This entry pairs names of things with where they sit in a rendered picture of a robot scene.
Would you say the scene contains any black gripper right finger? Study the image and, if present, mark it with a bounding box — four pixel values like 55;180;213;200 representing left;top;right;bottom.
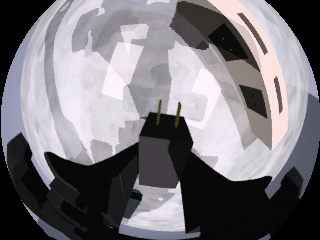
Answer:
180;152;272;233

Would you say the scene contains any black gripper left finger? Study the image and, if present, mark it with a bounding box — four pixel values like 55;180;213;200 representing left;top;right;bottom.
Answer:
44;143;139;227

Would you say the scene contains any black two-prong plug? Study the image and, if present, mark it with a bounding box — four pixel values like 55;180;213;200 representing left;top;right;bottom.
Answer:
139;99;193;188

